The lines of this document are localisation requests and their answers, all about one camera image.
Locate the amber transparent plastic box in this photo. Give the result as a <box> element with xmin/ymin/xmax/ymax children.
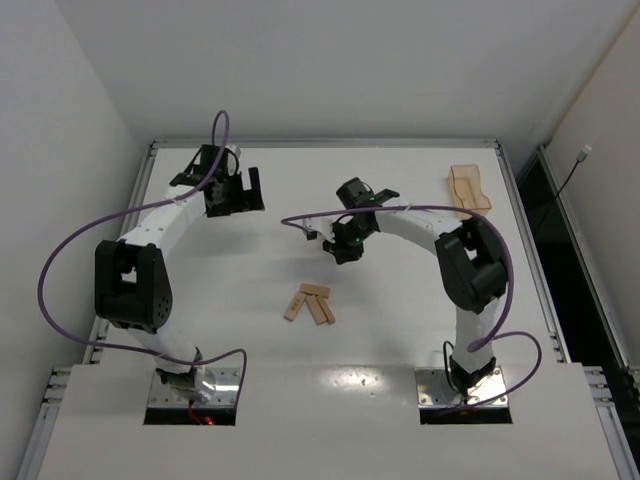
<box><xmin>447</xmin><ymin>164</ymin><xmax>492</xmax><ymax>216</ymax></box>

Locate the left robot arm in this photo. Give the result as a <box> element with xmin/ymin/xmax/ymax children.
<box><xmin>94</xmin><ymin>145</ymin><xmax>264</xmax><ymax>403</ymax></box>

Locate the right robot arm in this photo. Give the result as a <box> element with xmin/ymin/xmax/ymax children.
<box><xmin>323</xmin><ymin>177</ymin><xmax>513</xmax><ymax>395</ymax></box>

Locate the wood block with text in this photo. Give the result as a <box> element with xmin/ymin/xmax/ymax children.
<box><xmin>284</xmin><ymin>292</ymin><xmax>307</xmax><ymax>321</ymax></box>

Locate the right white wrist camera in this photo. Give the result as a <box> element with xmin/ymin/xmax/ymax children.
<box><xmin>302</xmin><ymin>217</ymin><xmax>335</xmax><ymax>243</ymax></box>

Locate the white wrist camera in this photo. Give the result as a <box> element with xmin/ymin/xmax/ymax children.
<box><xmin>225</xmin><ymin>144</ymin><xmax>241</xmax><ymax>177</ymax></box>
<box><xmin>302</xmin><ymin>217</ymin><xmax>335</xmax><ymax>243</ymax></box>

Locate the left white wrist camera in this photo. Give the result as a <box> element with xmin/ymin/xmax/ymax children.
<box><xmin>225</xmin><ymin>144</ymin><xmax>241</xmax><ymax>177</ymax></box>

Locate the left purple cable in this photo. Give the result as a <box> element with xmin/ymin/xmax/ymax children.
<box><xmin>38</xmin><ymin>110</ymin><xmax>248</xmax><ymax>369</ymax></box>

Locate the purple cable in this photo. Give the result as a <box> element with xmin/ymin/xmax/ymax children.
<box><xmin>280</xmin><ymin>203</ymin><xmax>543</xmax><ymax>414</ymax></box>
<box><xmin>38</xmin><ymin>110</ymin><xmax>248</xmax><ymax>369</ymax></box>

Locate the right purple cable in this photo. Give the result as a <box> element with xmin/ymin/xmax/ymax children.
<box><xmin>280</xmin><ymin>203</ymin><xmax>543</xmax><ymax>414</ymax></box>

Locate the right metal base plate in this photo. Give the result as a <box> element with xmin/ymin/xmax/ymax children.
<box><xmin>415</xmin><ymin>367</ymin><xmax>509</xmax><ymax>411</ymax></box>

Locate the metal base plate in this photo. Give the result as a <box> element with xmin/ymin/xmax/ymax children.
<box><xmin>147</xmin><ymin>367</ymin><xmax>240</xmax><ymax>408</ymax></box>
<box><xmin>415</xmin><ymin>367</ymin><xmax>509</xmax><ymax>411</ymax></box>

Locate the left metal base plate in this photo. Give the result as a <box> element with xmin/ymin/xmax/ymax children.
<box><xmin>147</xmin><ymin>367</ymin><xmax>240</xmax><ymax>408</ymax></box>

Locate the black wall cable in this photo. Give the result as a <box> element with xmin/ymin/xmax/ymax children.
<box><xmin>534</xmin><ymin>145</ymin><xmax>593</xmax><ymax>236</ymax></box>

